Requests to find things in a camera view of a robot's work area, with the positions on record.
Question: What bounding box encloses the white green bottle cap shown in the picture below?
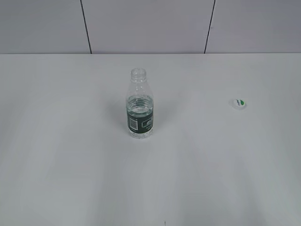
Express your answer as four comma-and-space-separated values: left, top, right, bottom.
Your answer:
229, 98, 246, 110

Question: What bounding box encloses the clear water bottle green label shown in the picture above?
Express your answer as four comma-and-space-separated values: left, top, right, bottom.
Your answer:
126, 68, 154, 139

